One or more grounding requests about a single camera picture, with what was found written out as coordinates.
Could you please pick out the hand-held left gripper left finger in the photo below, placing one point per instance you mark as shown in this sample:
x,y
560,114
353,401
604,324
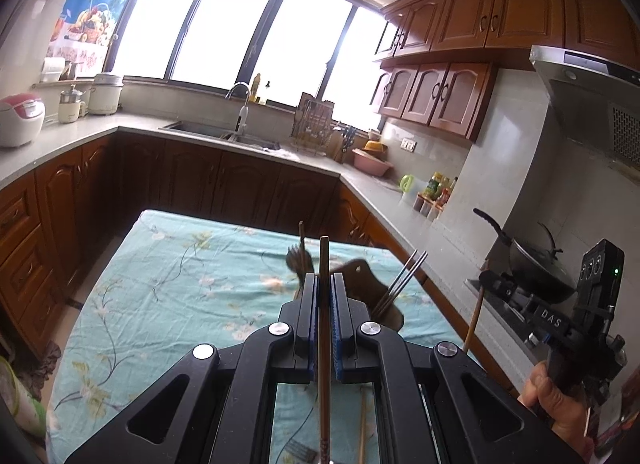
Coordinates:
x,y
312,324

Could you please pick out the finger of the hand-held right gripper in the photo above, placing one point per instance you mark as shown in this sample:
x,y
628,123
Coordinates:
x,y
500,286

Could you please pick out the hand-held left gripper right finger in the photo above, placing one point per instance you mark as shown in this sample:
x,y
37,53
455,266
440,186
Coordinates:
x,y
336,329

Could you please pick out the wooden chopstick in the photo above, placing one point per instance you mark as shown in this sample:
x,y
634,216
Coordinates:
x,y
361,424
474,316
324,269

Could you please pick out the bamboo utensil holder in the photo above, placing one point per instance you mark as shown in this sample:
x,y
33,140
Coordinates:
x,y
360,284

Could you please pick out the metal chopstick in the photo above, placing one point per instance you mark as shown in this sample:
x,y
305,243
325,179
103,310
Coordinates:
x,y
410,269
404,280
400,276

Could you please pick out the person's right hand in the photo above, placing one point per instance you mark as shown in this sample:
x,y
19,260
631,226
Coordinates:
x,y
555,404

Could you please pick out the gas stove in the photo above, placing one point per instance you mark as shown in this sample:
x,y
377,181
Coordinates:
x,y
500,308

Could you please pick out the black wok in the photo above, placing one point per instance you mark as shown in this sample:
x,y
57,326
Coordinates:
x,y
537,281

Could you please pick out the black wok lid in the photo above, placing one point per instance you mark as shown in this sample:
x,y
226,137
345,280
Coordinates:
x,y
535,251

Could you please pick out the row of seasoning bottles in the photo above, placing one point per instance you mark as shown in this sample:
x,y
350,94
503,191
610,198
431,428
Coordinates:
x,y
437,194

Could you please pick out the green cup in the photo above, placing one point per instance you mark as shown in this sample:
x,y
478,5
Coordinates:
x,y
407,184

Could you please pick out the floral teal tablecloth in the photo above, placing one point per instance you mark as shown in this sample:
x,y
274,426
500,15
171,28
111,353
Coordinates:
x,y
175,294

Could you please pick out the pink basin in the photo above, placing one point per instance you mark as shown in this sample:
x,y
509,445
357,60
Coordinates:
x,y
372,163

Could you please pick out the wooden base cabinets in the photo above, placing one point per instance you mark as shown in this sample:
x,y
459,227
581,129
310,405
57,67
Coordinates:
x,y
200,179

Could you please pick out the knife holder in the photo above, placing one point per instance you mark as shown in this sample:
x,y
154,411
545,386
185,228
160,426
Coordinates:
x,y
347,142

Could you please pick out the yellow bowl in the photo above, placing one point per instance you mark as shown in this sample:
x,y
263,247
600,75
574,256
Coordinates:
x,y
375,147

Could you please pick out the steel range hood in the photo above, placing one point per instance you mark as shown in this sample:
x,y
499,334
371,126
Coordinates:
x,y
585,94

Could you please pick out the steel sink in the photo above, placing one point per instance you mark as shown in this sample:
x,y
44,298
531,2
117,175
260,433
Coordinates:
x,y
220,133

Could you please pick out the curved steel faucet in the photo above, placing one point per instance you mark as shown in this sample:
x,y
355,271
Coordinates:
x,y
241,104

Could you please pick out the yellow oil bottle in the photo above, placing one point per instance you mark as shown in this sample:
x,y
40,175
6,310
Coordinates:
x,y
257,88

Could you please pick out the wooden upper cabinets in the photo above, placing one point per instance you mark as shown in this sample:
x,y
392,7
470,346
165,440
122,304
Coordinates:
x,y
465,14

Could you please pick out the green white bag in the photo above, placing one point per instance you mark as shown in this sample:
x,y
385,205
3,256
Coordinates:
x,y
20,399

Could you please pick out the kitchen window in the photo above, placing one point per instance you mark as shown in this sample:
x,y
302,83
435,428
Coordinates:
x,y
225,29

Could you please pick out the small white pot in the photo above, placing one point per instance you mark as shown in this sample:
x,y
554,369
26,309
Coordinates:
x,y
70,105

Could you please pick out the pink white rice cooker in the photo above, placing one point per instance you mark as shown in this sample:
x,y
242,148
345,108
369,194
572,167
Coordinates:
x,y
17,119

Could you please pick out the white wall outlet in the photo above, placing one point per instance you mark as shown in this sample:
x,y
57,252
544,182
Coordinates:
x,y
409,145

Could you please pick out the tropical fruit wall poster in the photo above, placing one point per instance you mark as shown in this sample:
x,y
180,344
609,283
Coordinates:
x,y
87,9

